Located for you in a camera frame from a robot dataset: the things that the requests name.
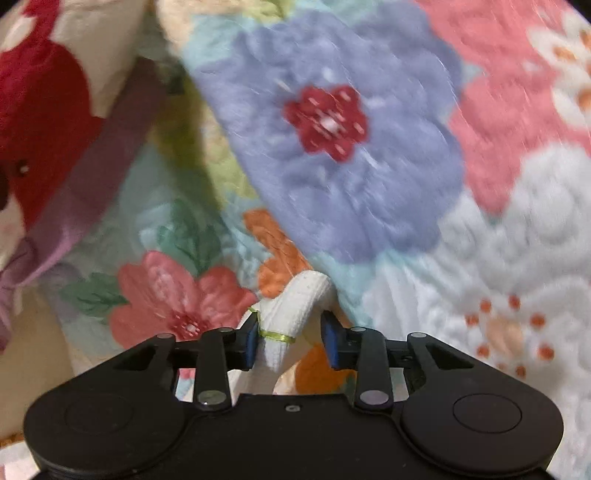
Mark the white quilt with red print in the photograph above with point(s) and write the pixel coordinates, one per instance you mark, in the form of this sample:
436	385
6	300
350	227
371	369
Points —
37	92

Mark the cream knit garment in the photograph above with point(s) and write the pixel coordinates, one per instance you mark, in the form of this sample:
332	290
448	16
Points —
295	314

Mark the floral quilt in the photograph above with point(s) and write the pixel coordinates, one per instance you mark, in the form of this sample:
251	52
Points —
346	207

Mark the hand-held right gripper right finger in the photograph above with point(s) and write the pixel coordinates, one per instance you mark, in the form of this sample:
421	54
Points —
330	341

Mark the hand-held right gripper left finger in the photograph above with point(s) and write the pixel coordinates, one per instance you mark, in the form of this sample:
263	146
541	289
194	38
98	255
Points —
250	341

